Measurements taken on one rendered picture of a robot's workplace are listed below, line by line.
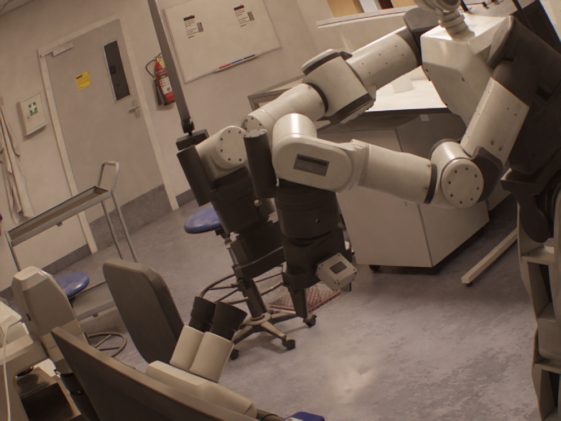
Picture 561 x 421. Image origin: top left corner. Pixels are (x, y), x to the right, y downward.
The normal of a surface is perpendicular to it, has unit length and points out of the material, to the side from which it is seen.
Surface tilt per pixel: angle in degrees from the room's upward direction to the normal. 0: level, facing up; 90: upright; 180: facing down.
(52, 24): 90
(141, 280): 90
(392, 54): 74
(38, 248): 90
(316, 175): 99
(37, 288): 80
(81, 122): 90
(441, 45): 59
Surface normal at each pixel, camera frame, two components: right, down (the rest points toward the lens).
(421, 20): -0.31, -0.73
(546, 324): -0.75, 0.58
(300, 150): 0.00, 0.40
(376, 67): 0.20, -0.13
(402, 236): -0.75, 0.39
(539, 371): -0.88, 0.20
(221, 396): 0.58, -0.27
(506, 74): -0.63, -0.08
